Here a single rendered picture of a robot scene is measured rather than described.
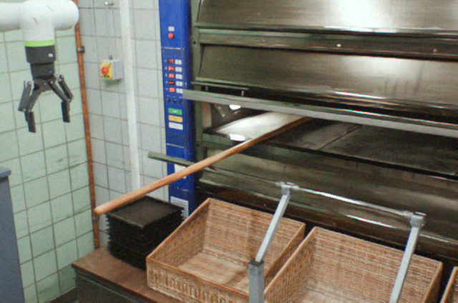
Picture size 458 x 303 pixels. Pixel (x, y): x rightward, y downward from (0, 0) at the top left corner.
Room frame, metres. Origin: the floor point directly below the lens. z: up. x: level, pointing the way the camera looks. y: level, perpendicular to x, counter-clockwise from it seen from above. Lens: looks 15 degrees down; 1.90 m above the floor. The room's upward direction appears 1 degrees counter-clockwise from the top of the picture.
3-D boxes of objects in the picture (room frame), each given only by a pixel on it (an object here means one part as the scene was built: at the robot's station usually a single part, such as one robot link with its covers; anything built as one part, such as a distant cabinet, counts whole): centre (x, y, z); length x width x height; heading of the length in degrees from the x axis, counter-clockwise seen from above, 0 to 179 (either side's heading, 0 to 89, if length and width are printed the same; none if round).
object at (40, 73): (1.69, 0.59, 1.62); 0.08 x 0.07 x 0.09; 146
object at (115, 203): (2.27, -0.07, 1.19); 1.71 x 0.03 x 0.03; 144
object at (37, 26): (1.69, 0.59, 1.80); 0.13 x 0.11 x 0.14; 160
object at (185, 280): (2.15, 0.02, 0.72); 0.56 x 0.49 x 0.28; 55
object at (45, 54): (1.69, 0.60, 1.69); 0.12 x 0.09 x 0.06; 56
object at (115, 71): (2.88, 0.64, 1.46); 0.10 x 0.07 x 0.10; 54
